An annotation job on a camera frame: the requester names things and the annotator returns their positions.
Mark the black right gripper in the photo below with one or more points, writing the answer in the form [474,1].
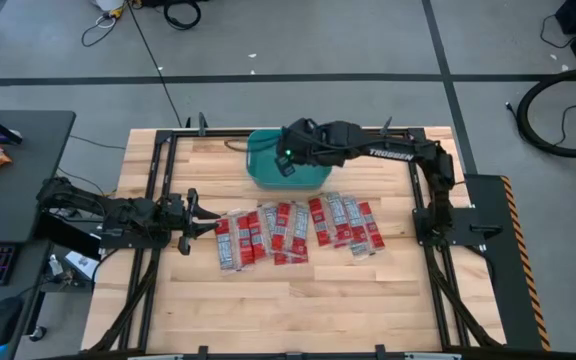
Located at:
[305,142]

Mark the black platform with hazard stripe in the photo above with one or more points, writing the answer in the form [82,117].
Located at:
[498,280]

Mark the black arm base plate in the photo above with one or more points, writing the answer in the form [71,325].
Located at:
[468,225]
[133,243]

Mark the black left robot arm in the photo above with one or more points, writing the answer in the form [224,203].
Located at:
[83,200]

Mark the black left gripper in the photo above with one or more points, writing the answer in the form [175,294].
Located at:
[183,217]

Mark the small white box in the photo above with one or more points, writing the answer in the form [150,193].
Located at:
[83,262]

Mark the black desk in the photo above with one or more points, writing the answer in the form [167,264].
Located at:
[28,190]

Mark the black aluminium table frame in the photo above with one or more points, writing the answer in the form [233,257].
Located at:
[218,133]

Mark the white and yellow power strip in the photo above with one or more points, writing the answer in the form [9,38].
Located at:
[108,4]

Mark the black control box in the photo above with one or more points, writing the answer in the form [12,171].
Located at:
[68,235]

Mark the black computer mouse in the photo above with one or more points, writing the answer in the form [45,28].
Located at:
[3,320]

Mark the black caster wheel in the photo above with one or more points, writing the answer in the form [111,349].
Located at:
[38,333]

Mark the teal plastic basket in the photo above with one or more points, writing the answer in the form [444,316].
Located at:
[268,170]

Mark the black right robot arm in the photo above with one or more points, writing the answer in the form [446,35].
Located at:
[393,150]

